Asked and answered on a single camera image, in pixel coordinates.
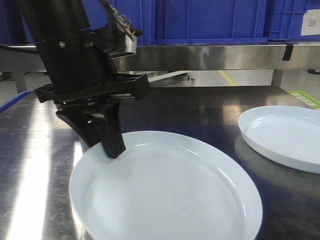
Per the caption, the black tape strip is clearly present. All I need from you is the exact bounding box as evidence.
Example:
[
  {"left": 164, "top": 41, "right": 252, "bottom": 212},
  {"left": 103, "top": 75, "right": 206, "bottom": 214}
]
[{"left": 282, "top": 44, "right": 294, "bottom": 62}]

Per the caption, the light blue plate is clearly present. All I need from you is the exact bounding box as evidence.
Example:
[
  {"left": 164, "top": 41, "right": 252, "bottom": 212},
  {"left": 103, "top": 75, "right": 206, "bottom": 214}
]
[
  {"left": 69, "top": 131, "right": 263, "bottom": 240},
  {"left": 237, "top": 105, "right": 320, "bottom": 174}
]

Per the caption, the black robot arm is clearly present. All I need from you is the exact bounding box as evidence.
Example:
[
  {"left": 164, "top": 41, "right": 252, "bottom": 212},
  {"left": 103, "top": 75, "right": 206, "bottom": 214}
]
[{"left": 17, "top": 0, "right": 151, "bottom": 159}]

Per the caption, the steel shelf post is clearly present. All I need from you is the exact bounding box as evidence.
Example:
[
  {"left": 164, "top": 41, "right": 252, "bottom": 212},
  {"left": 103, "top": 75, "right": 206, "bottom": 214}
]
[
  {"left": 271, "top": 69, "right": 284, "bottom": 88},
  {"left": 12, "top": 71, "right": 28, "bottom": 94}
]

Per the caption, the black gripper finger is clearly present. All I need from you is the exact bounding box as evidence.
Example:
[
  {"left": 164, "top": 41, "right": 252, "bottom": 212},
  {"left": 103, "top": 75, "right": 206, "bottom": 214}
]
[
  {"left": 55, "top": 109, "right": 101, "bottom": 148},
  {"left": 82, "top": 99, "right": 127, "bottom": 159}
]

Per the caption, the stainless steel shelf rail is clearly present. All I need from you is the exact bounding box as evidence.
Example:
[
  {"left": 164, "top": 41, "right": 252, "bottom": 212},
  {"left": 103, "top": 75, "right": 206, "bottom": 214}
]
[{"left": 0, "top": 42, "right": 320, "bottom": 72}]

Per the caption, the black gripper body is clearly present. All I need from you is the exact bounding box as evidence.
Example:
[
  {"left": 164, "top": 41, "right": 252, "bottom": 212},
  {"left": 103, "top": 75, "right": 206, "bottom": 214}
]
[{"left": 33, "top": 27, "right": 151, "bottom": 106}]

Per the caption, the steel shelf post right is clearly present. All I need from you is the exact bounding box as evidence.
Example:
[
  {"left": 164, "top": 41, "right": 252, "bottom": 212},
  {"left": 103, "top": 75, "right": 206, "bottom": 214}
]
[{"left": 271, "top": 69, "right": 284, "bottom": 88}]

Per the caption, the white paper label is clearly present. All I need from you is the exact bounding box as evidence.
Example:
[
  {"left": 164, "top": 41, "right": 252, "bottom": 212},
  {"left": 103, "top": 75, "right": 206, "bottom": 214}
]
[{"left": 301, "top": 9, "right": 320, "bottom": 36}]

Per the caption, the blue plastic bin middle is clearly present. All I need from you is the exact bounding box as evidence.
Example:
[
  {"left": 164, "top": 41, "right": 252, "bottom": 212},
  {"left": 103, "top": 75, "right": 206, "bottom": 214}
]
[{"left": 154, "top": 0, "right": 268, "bottom": 45}]

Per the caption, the white metal frame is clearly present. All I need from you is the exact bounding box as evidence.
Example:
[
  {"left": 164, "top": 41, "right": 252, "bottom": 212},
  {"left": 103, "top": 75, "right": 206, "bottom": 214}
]
[{"left": 148, "top": 70, "right": 191, "bottom": 83}]

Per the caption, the blue crate with label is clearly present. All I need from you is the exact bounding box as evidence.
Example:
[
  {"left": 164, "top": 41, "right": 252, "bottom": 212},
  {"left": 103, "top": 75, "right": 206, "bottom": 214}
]
[{"left": 263, "top": 0, "right": 320, "bottom": 42}]

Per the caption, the steel shelf post left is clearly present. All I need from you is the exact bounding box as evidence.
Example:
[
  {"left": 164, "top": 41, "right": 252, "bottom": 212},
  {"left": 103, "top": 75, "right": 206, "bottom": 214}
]
[{"left": 12, "top": 71, "right": 28, "bottom": 94}]

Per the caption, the large blue plastic bin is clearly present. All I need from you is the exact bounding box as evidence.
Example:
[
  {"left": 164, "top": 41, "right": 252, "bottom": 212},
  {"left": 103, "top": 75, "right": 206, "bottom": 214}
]
[{"left": 0, "top": 0, "right": 157, "bottom": 46}]

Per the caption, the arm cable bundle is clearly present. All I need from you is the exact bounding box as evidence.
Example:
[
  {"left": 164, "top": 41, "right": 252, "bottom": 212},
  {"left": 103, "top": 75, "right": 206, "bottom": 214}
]
[{"left": 97, "top": 0, "right": 143, "bottom": 41}]

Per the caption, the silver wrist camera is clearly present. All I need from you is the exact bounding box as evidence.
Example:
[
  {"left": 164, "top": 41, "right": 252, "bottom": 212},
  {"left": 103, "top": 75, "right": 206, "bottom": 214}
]
[{"left": 93, "top": 23, "right": 138, "bottom": 60}]

